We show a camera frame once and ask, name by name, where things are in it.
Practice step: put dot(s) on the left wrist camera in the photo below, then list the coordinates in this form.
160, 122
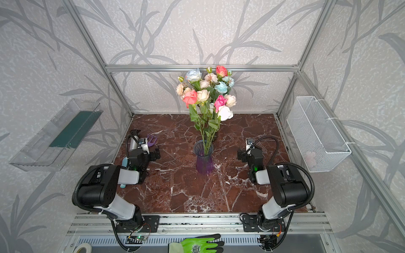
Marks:
143, 144

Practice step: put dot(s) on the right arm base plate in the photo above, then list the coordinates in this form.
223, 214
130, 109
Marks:
257, 223

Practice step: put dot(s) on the aluminium front rail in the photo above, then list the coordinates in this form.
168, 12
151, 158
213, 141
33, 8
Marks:
197, 224

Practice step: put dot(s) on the green circuit board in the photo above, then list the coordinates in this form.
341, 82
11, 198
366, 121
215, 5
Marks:
136, 239

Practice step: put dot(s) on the cream white rose stem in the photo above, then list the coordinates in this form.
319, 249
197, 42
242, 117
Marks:
230, 100

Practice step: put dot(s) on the clear plastic wall shelf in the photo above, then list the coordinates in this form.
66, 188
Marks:
52, 147

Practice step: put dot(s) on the light blue spatula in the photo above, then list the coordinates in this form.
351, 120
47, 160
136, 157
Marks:
123, 173

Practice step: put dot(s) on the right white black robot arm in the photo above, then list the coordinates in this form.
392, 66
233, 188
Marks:
292, 188

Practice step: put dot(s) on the green work glove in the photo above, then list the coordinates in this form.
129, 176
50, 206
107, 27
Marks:
201, 244

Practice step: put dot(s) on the white wire mesh basket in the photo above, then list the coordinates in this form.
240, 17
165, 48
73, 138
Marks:
320, 143

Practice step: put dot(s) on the peach rose stem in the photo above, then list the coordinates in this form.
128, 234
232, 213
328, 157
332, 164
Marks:
182, 89

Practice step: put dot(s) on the white blue rose stem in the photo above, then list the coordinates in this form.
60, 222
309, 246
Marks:
193, 79

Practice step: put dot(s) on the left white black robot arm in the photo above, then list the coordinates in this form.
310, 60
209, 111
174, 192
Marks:
96, 191

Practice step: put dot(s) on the aluminium cage frame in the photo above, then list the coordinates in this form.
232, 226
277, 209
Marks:
381, 191

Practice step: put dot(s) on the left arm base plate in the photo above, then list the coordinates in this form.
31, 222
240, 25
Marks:
147, 224

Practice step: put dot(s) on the pink purple garden fork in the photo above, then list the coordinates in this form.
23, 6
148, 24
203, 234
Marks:
151, 139

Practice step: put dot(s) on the spray bottle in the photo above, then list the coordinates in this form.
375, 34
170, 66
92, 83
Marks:
132, 140

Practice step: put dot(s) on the magenta pink rose stem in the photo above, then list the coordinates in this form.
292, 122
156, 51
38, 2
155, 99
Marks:
220, 101

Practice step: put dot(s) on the pink red rose stem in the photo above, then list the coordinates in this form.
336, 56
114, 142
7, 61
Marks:
221, 72

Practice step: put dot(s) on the white tape roll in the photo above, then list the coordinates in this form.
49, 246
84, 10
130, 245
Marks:
83, 248

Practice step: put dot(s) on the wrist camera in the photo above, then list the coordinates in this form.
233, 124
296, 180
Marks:
249, 143
143, 144

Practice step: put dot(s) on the white rose bud stem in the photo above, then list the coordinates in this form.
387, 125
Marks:
224, 113

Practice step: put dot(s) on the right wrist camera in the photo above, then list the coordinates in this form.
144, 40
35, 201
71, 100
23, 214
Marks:
249, 143

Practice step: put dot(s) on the blue purple glass vase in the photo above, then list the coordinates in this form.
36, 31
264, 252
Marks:
204, 162

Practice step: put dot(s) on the light blue flower stem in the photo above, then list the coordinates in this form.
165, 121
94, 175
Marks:
225, 85

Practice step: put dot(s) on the red glass vase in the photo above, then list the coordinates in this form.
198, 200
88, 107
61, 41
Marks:
214, 134

